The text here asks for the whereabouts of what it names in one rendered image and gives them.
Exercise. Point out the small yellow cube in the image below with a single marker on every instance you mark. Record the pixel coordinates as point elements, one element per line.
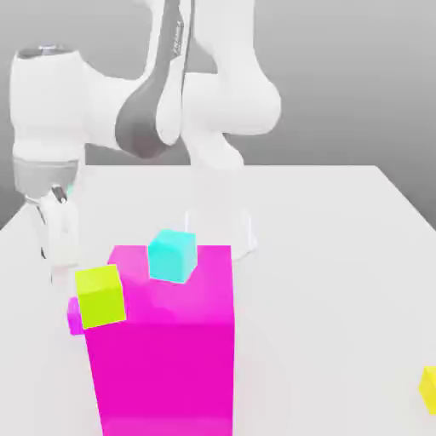
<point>430,390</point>

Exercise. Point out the small magenta cube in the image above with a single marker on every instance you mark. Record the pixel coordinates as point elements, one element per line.
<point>73,318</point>

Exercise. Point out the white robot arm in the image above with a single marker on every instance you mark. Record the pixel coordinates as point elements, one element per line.
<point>47,102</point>

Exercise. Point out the small lime cube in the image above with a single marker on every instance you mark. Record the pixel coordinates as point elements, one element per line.
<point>100,299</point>

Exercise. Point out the small cyan cube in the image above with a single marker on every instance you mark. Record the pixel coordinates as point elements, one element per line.
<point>170,259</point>

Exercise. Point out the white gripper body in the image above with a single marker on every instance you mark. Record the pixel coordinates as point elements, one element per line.
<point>63,235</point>

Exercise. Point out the large magenta box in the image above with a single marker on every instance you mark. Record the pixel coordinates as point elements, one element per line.
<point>163,357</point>

